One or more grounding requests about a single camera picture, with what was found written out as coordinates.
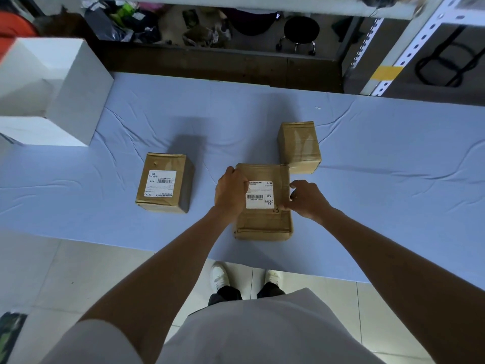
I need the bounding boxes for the person's white shoe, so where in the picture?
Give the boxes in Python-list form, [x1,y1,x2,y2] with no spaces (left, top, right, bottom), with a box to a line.
[209,261,231,293]
[264,269,284,288]

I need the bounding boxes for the person's right white shoe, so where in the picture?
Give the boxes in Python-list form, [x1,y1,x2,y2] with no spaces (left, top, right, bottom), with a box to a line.
[264,269,284,288]

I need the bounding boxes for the red plastic chair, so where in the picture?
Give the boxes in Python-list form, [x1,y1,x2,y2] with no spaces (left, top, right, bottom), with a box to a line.
[0,12,38,61]

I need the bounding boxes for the gray plastic bag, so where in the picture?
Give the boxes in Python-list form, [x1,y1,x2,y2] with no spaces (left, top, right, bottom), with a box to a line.
[84,7,133,42]

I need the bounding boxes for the medium brown cardboard box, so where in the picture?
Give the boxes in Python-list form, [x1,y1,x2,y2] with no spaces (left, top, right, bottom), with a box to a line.
[135,153,196,214]

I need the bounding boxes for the black rolling stool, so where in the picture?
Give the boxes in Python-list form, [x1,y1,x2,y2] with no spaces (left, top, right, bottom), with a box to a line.
[275,16,321,56]

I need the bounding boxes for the small brown cardboard box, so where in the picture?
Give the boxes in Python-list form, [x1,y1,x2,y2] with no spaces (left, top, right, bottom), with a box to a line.
[276,121,322,175]

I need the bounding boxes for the long gray shelf board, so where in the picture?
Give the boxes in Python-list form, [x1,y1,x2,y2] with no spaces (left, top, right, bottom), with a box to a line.
[75,0,419,20]

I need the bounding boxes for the white barcode label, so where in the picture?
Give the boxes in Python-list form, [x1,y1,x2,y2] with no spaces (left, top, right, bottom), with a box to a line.
[245,180,274,210]
[143,170,177,198]

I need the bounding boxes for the blue table cloth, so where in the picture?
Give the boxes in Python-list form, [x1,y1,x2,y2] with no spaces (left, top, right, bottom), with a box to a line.
[0,71,485,291]

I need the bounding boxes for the person's right hand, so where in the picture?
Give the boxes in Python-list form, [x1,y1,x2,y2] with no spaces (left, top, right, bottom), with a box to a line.
[280,179,334,224]

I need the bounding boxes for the black wire stand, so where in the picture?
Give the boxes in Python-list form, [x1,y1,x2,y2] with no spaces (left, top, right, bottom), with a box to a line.
[415,25,485,87]

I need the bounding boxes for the white perforated shelf post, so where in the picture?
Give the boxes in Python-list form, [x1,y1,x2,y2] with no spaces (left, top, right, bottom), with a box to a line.
[350,18,384,69]
[360,0,470,97]

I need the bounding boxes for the person's dark trousers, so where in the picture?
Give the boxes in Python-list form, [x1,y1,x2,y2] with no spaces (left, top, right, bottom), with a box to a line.
[207,282,285,307]

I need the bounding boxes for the white bin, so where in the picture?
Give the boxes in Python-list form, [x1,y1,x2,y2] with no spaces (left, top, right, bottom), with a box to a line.
[0,36,114,147]

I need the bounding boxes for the person's left white shoe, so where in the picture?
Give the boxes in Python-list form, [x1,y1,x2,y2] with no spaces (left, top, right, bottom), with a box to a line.
[209,261,231,293]

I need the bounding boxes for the bright green bag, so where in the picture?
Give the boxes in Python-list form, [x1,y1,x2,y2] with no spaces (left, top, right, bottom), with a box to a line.
[115,4,137,21]

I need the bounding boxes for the person's white shirt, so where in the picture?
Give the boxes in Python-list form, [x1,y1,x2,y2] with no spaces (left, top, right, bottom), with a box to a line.
[39,288,387,364]

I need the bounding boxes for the large cardboard box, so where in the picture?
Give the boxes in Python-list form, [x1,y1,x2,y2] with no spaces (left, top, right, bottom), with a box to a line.
[233,163,295,241]

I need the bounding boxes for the yellow tape strip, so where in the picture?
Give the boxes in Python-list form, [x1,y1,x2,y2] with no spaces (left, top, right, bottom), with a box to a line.
[370,65,404,81]

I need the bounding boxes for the dark green bag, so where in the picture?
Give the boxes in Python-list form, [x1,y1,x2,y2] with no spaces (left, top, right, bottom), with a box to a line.
[0,312,28,364]

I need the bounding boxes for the person's right forearm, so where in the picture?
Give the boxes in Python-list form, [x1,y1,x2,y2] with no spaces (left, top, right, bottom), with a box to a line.
[318,208,485,364]

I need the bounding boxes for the person's left hand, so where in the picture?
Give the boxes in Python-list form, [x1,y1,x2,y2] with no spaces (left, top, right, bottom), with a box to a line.
[214,166,251,220]

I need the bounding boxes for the person's left forearm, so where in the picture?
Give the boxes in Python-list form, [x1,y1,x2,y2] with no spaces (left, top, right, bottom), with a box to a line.
[79,206,232,364]

